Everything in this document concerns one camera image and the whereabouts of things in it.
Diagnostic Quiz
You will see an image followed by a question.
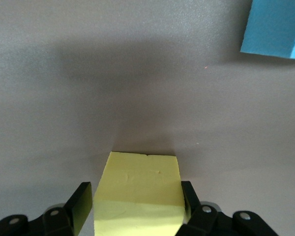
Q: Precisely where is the blue foam cube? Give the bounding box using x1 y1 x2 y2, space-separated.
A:
239 0 295 60

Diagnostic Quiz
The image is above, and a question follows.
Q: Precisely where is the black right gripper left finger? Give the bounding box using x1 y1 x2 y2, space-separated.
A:
0 181 93 236

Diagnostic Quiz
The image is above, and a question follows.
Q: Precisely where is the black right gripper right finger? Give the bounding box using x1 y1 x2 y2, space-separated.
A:
174 180 278 236

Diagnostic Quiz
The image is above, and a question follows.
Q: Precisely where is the yellow foam cube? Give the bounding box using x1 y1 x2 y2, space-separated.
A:
93 150 186 236

